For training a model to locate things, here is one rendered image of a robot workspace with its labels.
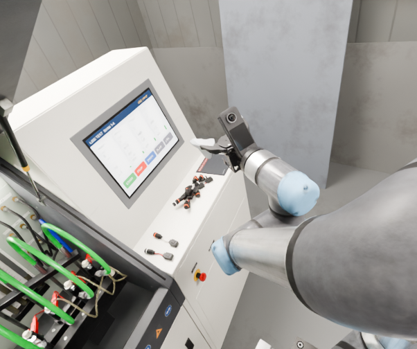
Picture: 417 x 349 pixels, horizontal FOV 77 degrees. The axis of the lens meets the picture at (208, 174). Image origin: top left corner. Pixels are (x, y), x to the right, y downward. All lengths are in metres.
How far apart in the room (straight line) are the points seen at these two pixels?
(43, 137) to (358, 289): 0.91
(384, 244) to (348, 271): 0.03
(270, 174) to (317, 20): 1.68
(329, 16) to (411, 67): 0.66
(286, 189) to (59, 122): 0.76
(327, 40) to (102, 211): 1.74
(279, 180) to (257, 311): 1.51
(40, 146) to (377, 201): 0.90
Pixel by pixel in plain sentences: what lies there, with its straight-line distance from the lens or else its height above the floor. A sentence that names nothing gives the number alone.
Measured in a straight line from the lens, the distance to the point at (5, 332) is 0.79.
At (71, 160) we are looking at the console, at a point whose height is 1.39.
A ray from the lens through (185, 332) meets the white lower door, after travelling 1.29.
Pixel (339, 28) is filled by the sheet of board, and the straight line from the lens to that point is 2.09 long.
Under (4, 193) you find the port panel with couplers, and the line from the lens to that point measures 1.16.
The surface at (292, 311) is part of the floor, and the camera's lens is 1.96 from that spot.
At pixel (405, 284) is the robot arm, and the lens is 0.21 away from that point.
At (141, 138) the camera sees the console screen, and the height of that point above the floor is 1.28.
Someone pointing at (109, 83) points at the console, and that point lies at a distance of 1.14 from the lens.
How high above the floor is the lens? 1.82
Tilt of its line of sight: 40 degrees down
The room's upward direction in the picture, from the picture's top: 16 degrees counter-clockwise
